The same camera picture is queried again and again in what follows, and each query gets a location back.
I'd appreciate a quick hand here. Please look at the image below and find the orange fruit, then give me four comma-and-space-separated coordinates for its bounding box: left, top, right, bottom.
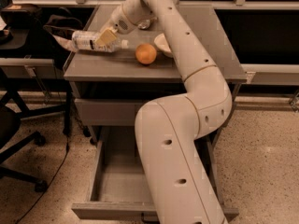
135, 43, 157, 65

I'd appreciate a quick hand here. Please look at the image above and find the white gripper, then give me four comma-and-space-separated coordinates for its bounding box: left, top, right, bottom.
94, 2, 140, 46

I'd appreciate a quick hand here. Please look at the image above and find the dark bag with strap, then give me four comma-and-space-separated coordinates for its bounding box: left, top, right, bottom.
43, 14, 83, 70

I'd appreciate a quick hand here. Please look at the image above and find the white paper bowl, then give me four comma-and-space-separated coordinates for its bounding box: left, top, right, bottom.
154, 34, 173, 58

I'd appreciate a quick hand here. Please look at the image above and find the dark side desk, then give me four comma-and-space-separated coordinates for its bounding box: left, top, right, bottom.
0, 28, 73, 137

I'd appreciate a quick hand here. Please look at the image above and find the black floor cable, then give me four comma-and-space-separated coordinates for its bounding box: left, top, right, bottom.
14, 103, 92, 224

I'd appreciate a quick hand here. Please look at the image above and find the clear plastic water bottle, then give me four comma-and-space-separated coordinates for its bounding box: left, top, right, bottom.
72, 31, 129, 53

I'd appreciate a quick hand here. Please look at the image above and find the black office chair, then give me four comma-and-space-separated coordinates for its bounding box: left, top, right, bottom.
0, 103, 49, 193

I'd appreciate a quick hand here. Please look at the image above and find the grey upper drawer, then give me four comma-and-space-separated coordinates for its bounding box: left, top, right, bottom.
74, 98, 236, 129

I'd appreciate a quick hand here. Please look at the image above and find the grey drawer cabinet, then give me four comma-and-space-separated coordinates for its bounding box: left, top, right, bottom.
64, 4, 246, 142

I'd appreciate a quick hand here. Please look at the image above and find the black box on desk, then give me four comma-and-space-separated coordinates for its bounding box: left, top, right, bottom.
1, 4, 42, 28

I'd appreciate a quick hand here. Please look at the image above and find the grey open lower drawer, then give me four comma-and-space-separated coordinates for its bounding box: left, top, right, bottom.
71, 126, 240, 224

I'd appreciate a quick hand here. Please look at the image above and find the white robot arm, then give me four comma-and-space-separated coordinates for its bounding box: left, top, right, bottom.
106, 0, 232, 224

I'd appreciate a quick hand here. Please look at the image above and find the metal soda can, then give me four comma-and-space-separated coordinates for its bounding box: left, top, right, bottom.
137, 20, 151, 30

